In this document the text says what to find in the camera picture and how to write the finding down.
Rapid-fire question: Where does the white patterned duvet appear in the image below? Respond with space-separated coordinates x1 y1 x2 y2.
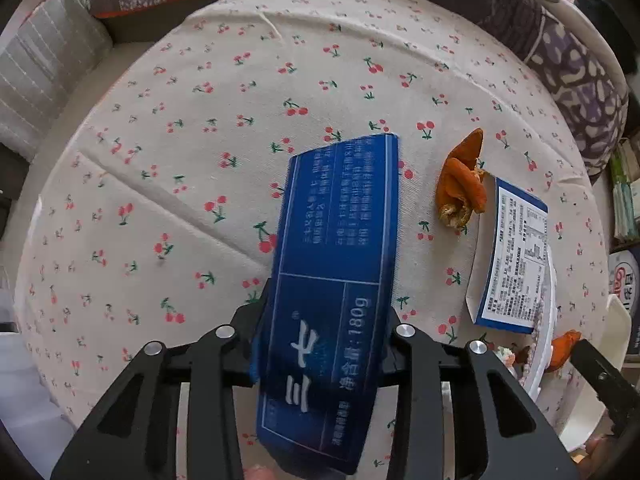
536 0 629 104

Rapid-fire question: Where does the person's right hand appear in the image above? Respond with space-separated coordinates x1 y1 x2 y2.
577 434 617 479

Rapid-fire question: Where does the cherry print tablecloth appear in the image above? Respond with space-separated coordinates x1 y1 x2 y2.
12 0 614 480

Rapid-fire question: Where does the person's left hand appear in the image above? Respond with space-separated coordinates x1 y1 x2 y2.
244 465 278 480

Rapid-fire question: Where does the white plastic waste bin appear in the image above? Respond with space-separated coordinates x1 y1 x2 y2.
560 295 631 453

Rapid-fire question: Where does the orange peel piece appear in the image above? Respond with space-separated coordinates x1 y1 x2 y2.
546 330 582 373
435 128 487 229

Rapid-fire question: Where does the grey checked covered chair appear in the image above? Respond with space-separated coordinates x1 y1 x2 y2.
0 0 113 162

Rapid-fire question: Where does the white label blue box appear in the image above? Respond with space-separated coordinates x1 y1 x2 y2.
465 176 549 335

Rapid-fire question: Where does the wooden bookshelf with books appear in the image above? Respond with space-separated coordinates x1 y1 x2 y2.
608 138 639 247

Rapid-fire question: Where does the upper Ganten water carton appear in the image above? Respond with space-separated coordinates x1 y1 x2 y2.
608 244 640 356

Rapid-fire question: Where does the blue carton box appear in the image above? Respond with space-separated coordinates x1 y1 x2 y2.
256 133 399 479

